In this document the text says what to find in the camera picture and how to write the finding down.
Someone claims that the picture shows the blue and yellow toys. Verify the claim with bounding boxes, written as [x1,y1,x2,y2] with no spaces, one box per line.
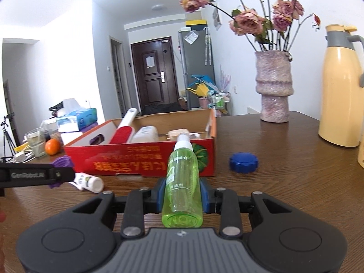
[186,74,217,97]

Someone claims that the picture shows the wall poster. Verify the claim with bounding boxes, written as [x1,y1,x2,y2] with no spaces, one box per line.
[212,5,222,30]

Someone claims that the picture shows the green spray bottle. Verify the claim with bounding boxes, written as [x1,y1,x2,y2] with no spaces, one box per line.
[161,132,204,229]

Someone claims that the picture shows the clear snack jar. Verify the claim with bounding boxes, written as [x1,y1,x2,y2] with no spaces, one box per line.
[41,119,59,140]

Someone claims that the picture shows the small white yellow box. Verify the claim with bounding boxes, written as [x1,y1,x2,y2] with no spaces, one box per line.
[167,129,190,142]

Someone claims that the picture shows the dried pink roses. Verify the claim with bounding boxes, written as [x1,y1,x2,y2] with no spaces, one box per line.
[179,0,322,52]

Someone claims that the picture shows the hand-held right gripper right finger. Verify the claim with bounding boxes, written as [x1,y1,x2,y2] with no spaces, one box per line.
[200,177,299,238]

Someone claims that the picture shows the wire rack with bottles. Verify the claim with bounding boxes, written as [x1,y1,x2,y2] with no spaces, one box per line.
[212,91,231,116]

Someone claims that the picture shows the clear cotton swab box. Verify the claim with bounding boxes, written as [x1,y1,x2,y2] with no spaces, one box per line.
[131,125,159,143]

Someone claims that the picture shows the clear glass cup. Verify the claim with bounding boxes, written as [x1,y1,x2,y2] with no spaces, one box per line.
[25,129,47,158]

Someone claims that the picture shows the dark brown door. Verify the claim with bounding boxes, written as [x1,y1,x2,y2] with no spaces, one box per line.
[130,37,178,111]

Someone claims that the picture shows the blue cap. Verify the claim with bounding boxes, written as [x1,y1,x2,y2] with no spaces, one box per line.
[229,152,259,174]

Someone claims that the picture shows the black folding chair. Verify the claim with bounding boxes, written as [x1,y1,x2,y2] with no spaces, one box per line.
[141,102,183,116]

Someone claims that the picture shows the red white lint brush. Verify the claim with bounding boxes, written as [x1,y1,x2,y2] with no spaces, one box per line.
[108,108,139,144]

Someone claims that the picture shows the purple dried pampas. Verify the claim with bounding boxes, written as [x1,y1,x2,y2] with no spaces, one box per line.
[219,64,233,92]

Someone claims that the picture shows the black tripod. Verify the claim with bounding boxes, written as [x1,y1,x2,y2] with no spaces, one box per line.
[0,113,16,157]

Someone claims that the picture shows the white folded umbrella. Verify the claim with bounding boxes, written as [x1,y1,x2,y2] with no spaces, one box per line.
[203,27,214,66]

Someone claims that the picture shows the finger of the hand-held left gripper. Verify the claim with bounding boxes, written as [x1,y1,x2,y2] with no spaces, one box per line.
[55,167,77,184]

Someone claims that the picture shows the blue tissue pack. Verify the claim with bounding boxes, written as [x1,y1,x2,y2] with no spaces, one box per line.
[56,98,98,133]

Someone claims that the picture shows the purple cap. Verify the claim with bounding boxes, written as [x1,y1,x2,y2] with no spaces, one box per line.
[48,155,75,189]

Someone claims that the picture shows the grey refrigerator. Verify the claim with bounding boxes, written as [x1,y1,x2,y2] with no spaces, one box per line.
[178,28,216,110]

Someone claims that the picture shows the orange tangerine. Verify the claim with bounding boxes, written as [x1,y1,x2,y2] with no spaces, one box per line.
[44,138,61,156]

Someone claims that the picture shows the red cardboard box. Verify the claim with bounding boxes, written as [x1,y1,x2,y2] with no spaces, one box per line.
[63,108,217,177]

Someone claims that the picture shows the pink stone vase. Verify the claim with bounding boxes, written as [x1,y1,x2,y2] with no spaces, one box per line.
[254,50,294,123]

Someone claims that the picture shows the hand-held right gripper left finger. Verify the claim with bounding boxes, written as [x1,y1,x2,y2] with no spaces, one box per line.
[65,177,167,239]

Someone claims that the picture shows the white charger with cable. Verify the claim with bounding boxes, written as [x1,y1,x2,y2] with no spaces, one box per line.
[0,150,35,164]

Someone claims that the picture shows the white tissue pack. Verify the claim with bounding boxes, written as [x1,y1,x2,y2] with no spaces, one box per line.
[61,122,99,145]

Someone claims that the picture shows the yellow thermos jug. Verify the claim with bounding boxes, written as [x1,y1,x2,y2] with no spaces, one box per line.
[318,24,364,148]

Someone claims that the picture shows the small white bottle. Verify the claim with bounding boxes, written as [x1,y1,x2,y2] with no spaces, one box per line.
[73,172,104,193]

